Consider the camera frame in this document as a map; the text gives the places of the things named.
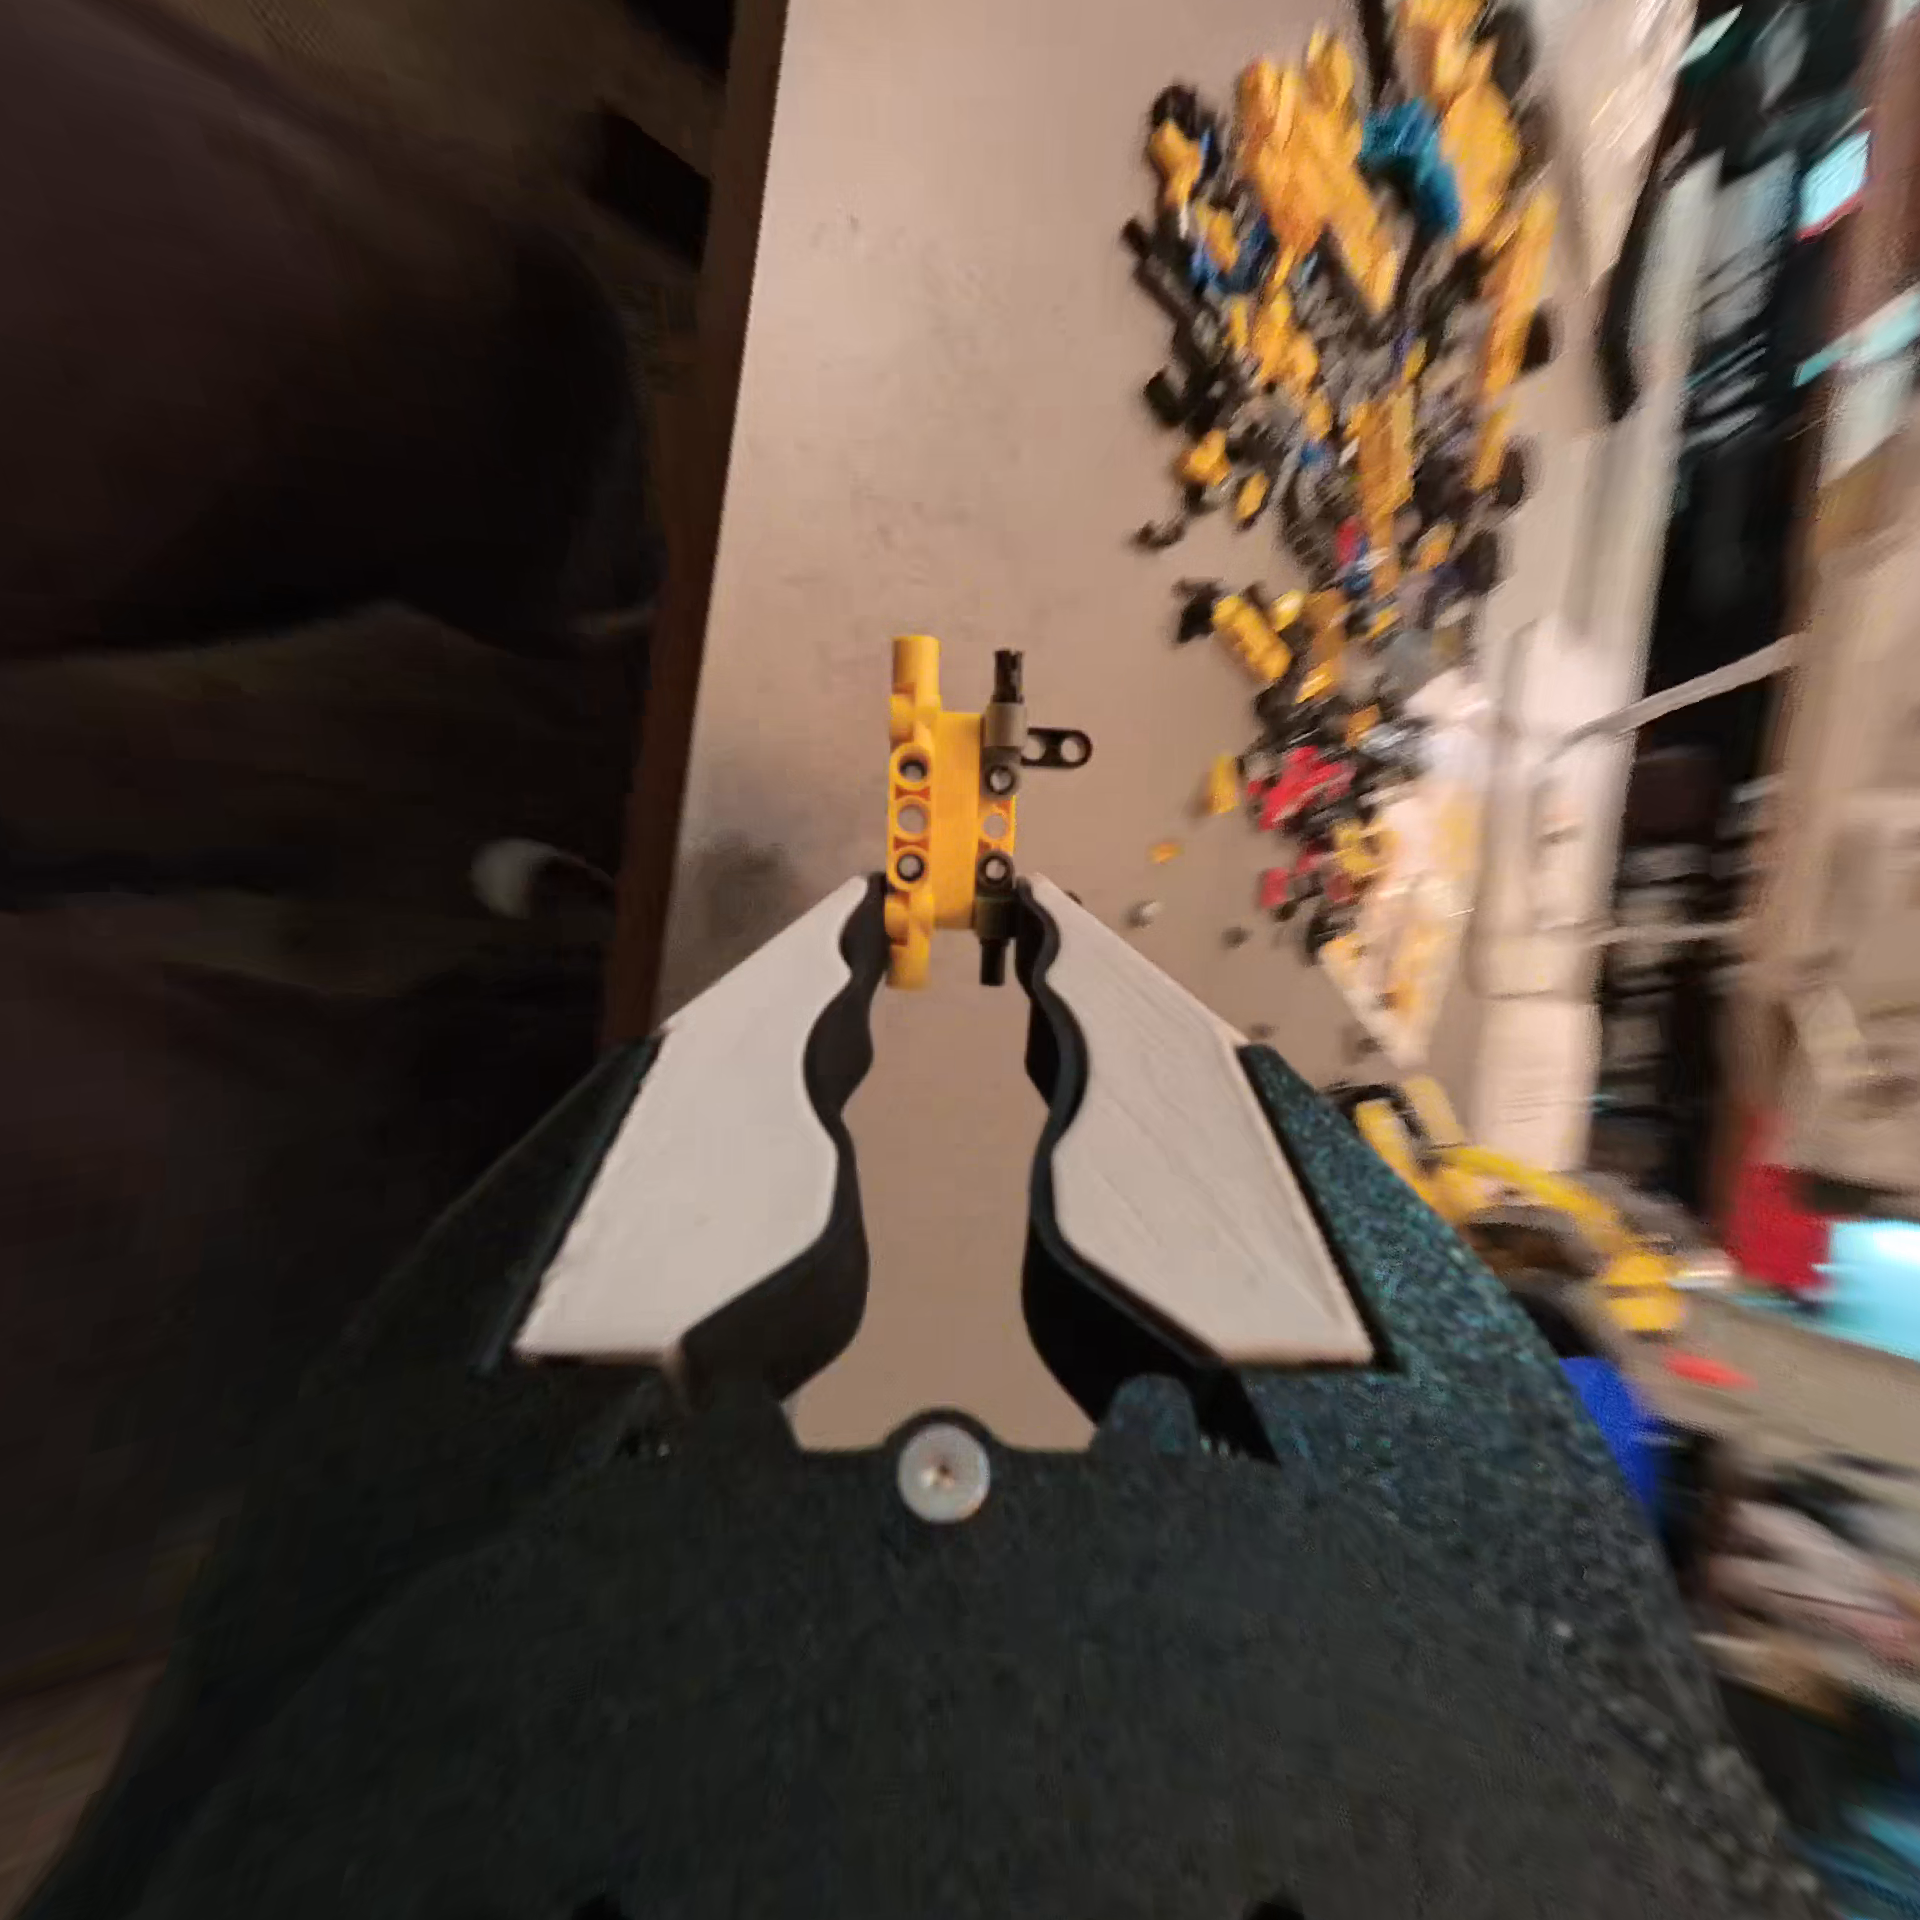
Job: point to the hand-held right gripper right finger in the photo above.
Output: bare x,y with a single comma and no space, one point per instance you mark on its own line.
1184,1185

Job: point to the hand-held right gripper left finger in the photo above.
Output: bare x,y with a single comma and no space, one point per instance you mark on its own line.
705,1171

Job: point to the yellow toy brick assembly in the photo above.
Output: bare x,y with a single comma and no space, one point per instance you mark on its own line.
933,782

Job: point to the black and yellow toy model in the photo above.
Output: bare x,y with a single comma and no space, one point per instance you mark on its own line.
1516,1185

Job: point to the yellow printed sticker sheet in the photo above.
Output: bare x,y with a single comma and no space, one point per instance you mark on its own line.
1530,916

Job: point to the pile of loose toy bricks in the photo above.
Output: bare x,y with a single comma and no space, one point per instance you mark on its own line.
1350,302

